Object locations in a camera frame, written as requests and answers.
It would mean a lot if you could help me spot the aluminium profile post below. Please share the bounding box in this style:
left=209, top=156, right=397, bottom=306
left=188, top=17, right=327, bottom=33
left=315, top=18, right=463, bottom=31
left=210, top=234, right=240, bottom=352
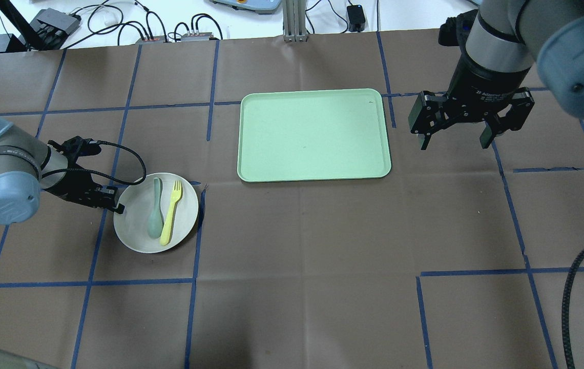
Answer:
left=282, top=0, right=309, bottom=43

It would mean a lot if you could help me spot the black power adapter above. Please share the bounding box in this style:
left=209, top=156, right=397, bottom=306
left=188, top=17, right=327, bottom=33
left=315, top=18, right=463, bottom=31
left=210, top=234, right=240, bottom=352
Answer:
left=346, top=4, right=367, bottom=32

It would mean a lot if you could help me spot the white round plate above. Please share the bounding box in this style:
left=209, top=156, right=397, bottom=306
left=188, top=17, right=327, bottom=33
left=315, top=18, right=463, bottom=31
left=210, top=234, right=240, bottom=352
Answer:
left=113, top=173, right=200, bottom=254

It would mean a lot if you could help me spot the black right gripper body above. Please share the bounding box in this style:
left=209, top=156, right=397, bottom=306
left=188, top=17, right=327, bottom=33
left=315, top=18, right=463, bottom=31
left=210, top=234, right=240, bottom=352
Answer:
left=409, top=55, right=535, bottom=135

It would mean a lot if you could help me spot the green plastic spoon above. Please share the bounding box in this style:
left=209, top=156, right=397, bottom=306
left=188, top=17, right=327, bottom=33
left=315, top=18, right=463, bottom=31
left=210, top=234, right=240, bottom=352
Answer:
left=147, top=177, right=163, bottom=239

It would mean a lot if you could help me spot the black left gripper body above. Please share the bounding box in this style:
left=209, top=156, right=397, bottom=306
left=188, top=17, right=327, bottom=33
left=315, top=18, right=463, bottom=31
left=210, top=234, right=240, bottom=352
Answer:
left=46, top=170, right=118, bottom=210

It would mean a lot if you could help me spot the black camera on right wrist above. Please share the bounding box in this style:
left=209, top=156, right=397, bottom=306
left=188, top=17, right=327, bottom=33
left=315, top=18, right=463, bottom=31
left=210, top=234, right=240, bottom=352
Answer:
left=437, top=10, right=478, bottom=48

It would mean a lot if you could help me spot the small connector box right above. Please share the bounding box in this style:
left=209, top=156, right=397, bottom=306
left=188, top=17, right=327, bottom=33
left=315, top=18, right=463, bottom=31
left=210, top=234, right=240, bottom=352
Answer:
left=179, top=32, right=219, bottom=42

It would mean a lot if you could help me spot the grey hub box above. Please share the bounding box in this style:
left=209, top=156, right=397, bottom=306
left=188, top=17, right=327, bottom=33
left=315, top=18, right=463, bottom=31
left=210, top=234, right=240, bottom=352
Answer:
left=29, top=8, right=81, bottom=36

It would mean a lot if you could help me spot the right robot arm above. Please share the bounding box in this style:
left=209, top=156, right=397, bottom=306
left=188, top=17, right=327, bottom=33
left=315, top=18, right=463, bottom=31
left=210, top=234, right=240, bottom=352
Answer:
left=408, top=1, right=584, bottom=150

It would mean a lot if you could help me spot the light green tray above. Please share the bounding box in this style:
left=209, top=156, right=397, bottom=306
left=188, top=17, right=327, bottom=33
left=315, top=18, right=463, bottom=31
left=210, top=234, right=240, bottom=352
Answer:
left=237, top=88, right=392, bottom=183

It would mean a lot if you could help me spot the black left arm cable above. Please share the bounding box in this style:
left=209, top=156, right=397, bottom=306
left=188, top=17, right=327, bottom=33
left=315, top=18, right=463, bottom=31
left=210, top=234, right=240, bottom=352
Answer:
left=64, top=136, right=147, bottom=186

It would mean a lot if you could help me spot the small connector box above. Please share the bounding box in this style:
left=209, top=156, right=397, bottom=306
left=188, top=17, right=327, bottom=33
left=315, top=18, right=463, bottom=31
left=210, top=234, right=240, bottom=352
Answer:
left=179, top=32, right=219, bottom=42
left=135, top=35, right=166, bottom=45

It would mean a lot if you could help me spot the small connector box left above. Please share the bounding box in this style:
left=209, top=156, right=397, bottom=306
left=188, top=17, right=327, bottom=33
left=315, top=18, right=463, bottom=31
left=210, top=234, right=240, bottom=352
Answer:
left=135, top=35, right=166, bottom=45

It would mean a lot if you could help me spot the yellow plastic fork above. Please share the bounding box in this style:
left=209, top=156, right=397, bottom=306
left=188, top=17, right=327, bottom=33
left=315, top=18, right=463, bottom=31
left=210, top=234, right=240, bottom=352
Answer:
left=159, top=180, right=183, bottom=246

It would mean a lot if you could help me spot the black stand leg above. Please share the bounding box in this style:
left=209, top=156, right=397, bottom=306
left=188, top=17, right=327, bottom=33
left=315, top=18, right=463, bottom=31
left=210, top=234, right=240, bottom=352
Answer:
left=0, top=1, right=47, bottom=51

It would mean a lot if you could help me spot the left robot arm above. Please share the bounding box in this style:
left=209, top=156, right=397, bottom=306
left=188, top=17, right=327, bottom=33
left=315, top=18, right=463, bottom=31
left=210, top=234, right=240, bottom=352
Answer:
left=0, top=116, right=125, bottom=225

